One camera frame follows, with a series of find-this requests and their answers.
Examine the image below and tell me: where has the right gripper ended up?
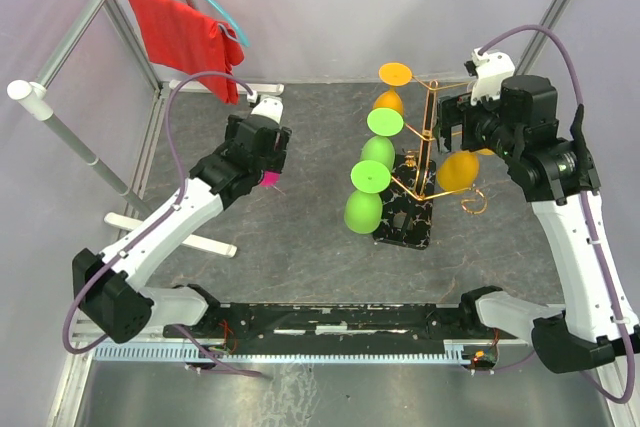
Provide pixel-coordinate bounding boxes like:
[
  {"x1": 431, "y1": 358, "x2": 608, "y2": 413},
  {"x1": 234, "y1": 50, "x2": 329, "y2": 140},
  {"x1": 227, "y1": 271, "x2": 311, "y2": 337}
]
[{"x1": 432, "y1": 89, "x2": 522, "y2": 162}]

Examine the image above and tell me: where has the pink plastic goblet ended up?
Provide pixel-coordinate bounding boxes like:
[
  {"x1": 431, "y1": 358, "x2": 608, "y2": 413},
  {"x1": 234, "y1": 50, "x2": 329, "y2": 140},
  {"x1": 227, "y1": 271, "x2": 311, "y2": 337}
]
[{"x1": 260, "y1": 171, "x2": 280, "y2": 187}]

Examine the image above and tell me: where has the orange plastic goblet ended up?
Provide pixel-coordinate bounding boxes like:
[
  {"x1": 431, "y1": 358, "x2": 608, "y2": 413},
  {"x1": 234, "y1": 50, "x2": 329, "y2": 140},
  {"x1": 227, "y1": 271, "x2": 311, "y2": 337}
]
[
  {"x1": 436, "y1": 148, "x2": 493, "y2": 192},
  {"x1": 373, "y1": 62, "x2": 413, "y2": 116}
]

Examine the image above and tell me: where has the orange plastic goblet front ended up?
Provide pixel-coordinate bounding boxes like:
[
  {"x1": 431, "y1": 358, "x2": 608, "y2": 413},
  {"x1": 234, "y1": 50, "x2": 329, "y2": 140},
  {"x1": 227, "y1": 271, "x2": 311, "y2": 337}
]
[{"x1": 373, "y1": 62, "x2": 413, "y2": 116}]

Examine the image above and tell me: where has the green plastic goblet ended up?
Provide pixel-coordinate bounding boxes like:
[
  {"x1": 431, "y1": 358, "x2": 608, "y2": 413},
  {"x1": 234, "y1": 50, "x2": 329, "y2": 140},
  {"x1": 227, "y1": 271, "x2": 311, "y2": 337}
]
[
  {"x1": 360, "y1": 108, "x2": 404, "y2": 171},
  {"x1": 344, "y1": 160, "x2": 391, "y2": 234}
]

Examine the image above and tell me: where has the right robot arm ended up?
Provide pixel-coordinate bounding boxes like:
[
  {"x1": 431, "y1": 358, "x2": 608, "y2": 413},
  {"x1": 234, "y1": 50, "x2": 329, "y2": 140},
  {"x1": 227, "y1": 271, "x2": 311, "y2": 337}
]
[{"x1": 437, "y1": 75, "x2": 639, "y2": 374}]

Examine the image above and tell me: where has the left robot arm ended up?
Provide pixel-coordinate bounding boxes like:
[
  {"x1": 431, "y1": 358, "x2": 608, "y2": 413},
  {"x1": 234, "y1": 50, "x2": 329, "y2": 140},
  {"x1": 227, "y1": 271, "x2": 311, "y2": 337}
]
[{"x1": 72, "y1": 99, "x2": 291, "y2": 344}]

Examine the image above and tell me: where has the red cloth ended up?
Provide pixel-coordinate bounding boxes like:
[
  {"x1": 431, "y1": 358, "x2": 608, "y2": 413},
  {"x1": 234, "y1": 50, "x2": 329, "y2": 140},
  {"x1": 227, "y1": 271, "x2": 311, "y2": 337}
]
[{"x1": 128, "y1": 0, "x2": 244, "y2": 75}]

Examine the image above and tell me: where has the white stand foot front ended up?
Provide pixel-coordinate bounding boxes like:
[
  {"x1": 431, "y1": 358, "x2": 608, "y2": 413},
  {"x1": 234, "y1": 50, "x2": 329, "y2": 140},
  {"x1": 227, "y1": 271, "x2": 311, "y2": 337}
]
[{"x1": 104, "y1": 212, "x2": 237, "y2": 258}]

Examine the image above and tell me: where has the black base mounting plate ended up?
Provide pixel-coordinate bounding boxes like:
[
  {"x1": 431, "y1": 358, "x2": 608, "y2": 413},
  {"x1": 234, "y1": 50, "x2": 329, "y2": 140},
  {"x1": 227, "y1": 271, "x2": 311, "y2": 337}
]
[{"x1": 187, "y1": 302, "x2": 513, "y2": 354}]

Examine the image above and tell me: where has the grey clothes stand pole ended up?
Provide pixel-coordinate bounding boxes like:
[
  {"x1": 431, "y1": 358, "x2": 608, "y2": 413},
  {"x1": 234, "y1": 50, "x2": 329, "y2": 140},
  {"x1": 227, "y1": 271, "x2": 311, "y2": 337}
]
[{"x1": 7, "y1": 0, "x2": 150, "y2": 216}]

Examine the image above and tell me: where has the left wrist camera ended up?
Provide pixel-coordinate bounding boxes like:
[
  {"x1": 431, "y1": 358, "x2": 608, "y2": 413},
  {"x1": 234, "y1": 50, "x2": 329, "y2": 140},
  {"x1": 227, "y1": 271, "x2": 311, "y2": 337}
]
[{"x1": 246, "y1": 91, "x2": 284, "y2": 124}]

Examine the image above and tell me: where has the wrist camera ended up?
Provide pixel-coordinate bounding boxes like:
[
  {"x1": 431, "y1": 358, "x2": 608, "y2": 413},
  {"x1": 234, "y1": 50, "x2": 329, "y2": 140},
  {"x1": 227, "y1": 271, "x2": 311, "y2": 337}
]
[
  {"x1": 246, "y1": 91, "x2": 284, "y2": 124},
  {"x1": 465, "y1": 48, "x2": 515, "y2": 106}
]

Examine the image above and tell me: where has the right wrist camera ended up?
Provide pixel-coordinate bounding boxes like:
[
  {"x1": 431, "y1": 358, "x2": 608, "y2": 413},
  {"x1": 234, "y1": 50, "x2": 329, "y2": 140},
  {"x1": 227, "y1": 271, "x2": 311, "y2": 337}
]
[{"x1": 465, "y1": 48, "x2": 515, "y2": 106}]

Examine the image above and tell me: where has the gold wire wine glass rack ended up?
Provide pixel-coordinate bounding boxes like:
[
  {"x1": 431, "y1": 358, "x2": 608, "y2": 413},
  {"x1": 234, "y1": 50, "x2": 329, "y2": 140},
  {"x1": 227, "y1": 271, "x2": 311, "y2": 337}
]
[{"x1": 372, "y1": 80, "x2": 461, "y2": 250}]

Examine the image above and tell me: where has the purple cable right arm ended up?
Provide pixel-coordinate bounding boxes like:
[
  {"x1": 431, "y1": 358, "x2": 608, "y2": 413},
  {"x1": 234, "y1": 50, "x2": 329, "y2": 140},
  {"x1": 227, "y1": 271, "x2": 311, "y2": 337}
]
[{"x1": 474, "y1": 24, "x2": 639, "y2": 404}]

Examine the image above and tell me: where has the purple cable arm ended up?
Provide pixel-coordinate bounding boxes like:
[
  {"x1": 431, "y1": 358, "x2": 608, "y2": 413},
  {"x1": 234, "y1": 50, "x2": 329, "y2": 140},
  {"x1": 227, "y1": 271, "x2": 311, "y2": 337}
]
[
  {"x1": 474, "y1": 24, "x2": 639, "y2": 404},
  {"x1": 62, "y1": 71, "x2": 264, "y2": 378}
]

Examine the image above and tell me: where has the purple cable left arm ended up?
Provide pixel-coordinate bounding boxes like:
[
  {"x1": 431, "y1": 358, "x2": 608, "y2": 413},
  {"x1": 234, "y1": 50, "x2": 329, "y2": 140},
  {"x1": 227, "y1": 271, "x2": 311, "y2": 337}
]
[{"x1": 62, "y1": 71, "x2": 264, "y2": 378}]

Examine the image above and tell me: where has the white cable duct strip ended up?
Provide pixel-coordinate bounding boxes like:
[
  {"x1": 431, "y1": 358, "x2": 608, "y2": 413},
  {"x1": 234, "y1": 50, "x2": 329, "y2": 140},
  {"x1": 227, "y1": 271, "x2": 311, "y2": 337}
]
[{"x1": 92, "y1": 341, "x2": 471, "y2": 366}]

